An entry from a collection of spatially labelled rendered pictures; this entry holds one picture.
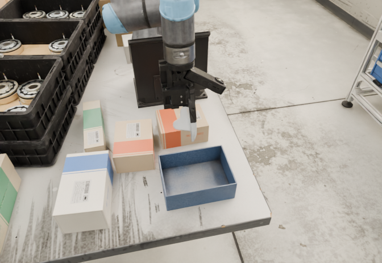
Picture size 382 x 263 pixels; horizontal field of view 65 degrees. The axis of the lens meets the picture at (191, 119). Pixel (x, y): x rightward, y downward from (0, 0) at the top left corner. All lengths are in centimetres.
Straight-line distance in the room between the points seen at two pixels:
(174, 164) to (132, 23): 44
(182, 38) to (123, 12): 18
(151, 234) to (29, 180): 43
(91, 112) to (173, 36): 53
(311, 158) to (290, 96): 64
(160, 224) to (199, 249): 76
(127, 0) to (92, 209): 52
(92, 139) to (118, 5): 44
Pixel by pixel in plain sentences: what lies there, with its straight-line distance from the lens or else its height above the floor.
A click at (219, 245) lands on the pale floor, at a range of 161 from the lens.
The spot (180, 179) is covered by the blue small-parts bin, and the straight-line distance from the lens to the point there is 93.
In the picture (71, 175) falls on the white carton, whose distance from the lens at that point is 89.
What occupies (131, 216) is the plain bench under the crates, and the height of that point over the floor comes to 70.
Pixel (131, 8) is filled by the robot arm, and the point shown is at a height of 117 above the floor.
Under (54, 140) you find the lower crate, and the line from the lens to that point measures 105.
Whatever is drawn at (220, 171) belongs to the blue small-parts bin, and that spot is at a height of 70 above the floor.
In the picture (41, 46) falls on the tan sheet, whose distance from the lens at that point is 145.
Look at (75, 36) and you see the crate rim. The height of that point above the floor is 93.
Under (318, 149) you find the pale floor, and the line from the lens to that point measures 213.
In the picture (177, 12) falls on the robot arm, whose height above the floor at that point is 120.
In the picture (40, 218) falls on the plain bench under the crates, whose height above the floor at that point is 70.
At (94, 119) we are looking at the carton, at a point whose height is 76.
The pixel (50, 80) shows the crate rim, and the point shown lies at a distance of 102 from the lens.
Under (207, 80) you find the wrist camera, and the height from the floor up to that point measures 102.
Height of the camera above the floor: 145
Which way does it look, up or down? 42 degrees down
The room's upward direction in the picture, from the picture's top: straight up
